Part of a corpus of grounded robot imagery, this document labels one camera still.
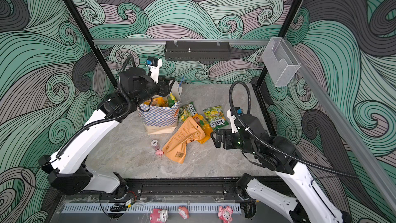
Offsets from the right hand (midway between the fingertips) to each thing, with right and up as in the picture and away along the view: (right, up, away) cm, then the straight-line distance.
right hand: (220, 135), depth 61 cm
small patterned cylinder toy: (-33, -10, +23) cm, 41 cm away
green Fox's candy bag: (+4, +2, +37) cm, 37 cm away
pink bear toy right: (+3, -35, +4) cm, 35 cm away
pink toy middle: (-15, -34, +3) cm, 37 cm away
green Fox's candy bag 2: (-16, +6, +39) cm, 42 cm away
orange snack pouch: (-21, -12, +20) cm, 31 cm away
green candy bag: (-25, +13, +32) cm, 43 cm away
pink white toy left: (-25, -34, +1) cm, 42 cm away
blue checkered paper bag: (-29, +6, +20) cm, 36 cm away
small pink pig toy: (-30, -15, +23) cm, 41 cm away
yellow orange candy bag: (-4, -2, +31) cm, 31 cm away
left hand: (-20, +24, +3) cm, 32 cm away
